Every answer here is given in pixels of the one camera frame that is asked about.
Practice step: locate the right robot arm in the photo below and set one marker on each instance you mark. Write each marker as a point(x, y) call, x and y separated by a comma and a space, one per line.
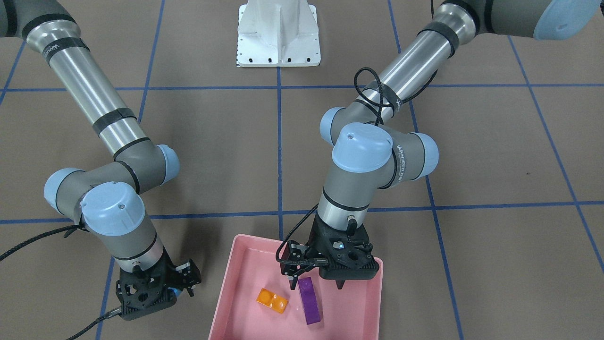
point(72, 145)

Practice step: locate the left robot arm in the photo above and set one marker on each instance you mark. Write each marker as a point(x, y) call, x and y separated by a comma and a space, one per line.
point(367, 155)

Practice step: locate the orange toy block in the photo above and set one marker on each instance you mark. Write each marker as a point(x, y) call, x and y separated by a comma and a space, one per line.
point(271, 300)

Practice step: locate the purple toy block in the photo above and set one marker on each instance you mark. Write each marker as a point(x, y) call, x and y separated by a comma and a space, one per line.
point(309, 301)

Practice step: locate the small blue toy block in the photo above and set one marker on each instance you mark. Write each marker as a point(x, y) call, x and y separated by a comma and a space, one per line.
point(176, 292)

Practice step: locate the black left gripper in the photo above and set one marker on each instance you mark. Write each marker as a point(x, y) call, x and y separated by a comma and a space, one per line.
point(315, 242)

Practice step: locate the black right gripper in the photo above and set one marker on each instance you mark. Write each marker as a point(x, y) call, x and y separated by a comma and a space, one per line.
point(187, 275)

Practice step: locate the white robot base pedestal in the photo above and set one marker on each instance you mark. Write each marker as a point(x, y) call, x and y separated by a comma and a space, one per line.
point(278, 33)

